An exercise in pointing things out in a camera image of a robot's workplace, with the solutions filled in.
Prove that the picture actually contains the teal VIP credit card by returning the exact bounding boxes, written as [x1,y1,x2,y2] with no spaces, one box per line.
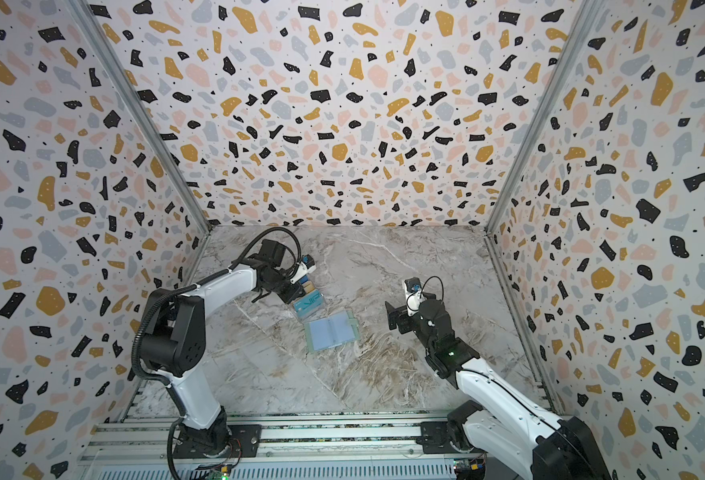
[292,290,324,320]

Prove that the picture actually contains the green card holder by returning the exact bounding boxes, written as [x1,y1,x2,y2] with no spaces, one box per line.
[304,310,360,352]

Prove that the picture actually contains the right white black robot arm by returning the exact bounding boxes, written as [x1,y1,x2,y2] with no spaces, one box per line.
[385,294,611,479]

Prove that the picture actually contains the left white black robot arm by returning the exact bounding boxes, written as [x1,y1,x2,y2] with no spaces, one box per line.
[130,235,316,451]

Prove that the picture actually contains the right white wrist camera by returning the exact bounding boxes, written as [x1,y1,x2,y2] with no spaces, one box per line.
[403,277,424,316]

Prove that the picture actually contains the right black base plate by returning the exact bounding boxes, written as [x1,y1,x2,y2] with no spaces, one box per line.
[416,420,483,455]

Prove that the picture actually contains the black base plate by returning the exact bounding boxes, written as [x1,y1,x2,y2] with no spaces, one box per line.
[416,420,483,455]
[172,424,262,461]

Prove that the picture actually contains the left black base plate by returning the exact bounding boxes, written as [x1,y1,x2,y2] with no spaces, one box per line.
[172,424,262,461]

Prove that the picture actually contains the aluminium rail frame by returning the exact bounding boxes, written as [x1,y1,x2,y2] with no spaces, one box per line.
[73,411,521,479]

